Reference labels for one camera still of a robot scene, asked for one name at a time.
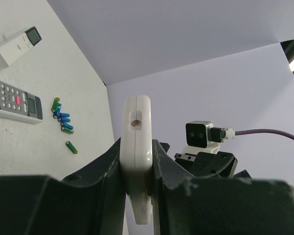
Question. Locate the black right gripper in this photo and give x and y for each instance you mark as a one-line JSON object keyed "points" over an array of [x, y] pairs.
{"points": [[196, 162]]}

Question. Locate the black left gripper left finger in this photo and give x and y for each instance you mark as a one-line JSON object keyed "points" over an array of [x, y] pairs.
{"points": [[90, 201]]}

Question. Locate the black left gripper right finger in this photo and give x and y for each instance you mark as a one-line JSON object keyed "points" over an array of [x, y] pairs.
{"points": [[186, 205]]}

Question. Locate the green AA battery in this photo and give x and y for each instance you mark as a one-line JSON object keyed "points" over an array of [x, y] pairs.
{"points": [[71, 147]]}

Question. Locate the white grey AC remote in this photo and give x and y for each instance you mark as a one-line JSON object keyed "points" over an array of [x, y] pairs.
{"points": [[19, 105]]}

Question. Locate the slim white remote control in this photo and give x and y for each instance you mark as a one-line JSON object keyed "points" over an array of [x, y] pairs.
{"points": [[14, 47]]}

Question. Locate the green battery in pile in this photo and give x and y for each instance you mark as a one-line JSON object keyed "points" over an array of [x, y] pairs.
{"points": [[55, 104]]}

